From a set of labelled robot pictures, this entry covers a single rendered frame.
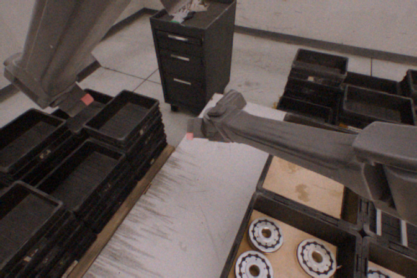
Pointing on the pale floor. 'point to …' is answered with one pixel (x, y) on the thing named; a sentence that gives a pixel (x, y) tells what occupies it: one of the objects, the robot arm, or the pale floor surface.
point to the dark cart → (194, 54)
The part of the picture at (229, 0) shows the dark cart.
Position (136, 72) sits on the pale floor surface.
